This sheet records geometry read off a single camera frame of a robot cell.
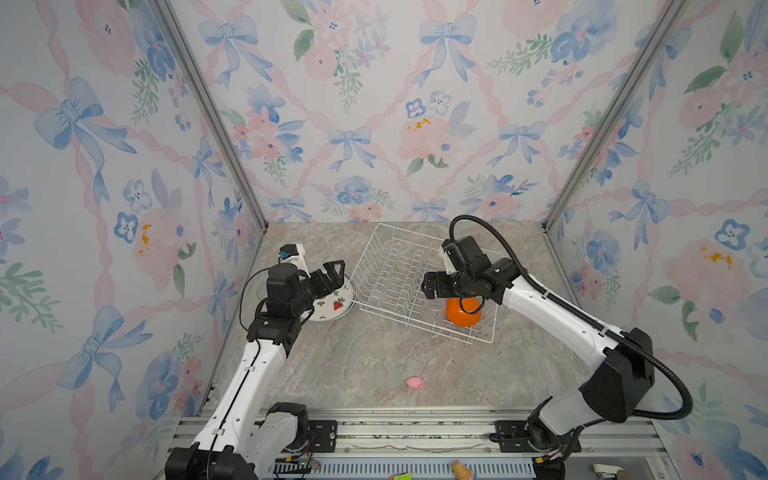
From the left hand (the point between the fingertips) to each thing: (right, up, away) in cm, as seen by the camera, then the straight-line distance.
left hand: (332, 265), depth 77 cm
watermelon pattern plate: (-2, -13, +18) cm, 23 cm away
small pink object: (+22, -32, +5) cm, 39 cm away
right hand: (+27, -5, +5) cm, 28 cm away
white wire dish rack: (+15, -7, +23) cm, 28 cm away
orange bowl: (+38, -17, +15) cm, 45 cm away
